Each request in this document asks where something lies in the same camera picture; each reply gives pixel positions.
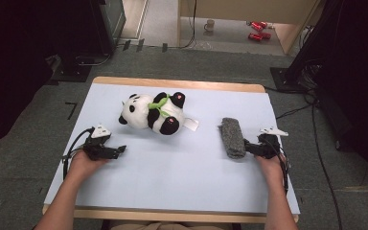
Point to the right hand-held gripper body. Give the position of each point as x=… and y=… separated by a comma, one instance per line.
x=269, y=145

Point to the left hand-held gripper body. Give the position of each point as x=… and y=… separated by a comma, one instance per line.
x=97, y=147

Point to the grey fuzzy scarf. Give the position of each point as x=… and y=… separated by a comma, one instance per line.
x=232, y=137

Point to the panda plush toy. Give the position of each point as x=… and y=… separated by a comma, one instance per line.
x=140, y=111

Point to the person's left hand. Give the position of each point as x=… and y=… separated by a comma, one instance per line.
x=84, y=166

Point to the person's right hand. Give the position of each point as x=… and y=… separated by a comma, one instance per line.
x=273, y=169

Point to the black tape corner mark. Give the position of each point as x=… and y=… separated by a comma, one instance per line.
x=72, y=110

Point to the light blue table mat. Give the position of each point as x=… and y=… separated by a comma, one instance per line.
x=172, y=175

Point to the wooden table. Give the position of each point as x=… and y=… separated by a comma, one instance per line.
x=140, y=81

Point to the black flat stand base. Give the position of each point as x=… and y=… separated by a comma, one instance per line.
x=72, y=72

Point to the person's beige trousers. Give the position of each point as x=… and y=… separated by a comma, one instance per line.
x=172, y=226

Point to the black tape strip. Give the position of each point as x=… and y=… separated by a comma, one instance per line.
x=164, y=47
x=140, y=45
x=126, y=45

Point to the red can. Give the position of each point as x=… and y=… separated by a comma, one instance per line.
x=256, y=26
x=255, y=37
x=266, y=35
x=263, y=24

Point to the black metal stand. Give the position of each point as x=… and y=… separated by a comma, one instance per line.
x=313, y=38

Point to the dark curtain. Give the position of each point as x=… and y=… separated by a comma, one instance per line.
x=12, y=48
x=364, y=64

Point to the black cabinet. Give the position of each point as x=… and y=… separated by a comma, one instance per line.
x=110, y=22

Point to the beige mug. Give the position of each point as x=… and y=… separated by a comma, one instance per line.
x=209, y=25

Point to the wooden partition desk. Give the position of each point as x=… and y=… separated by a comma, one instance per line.
x=236, y=9

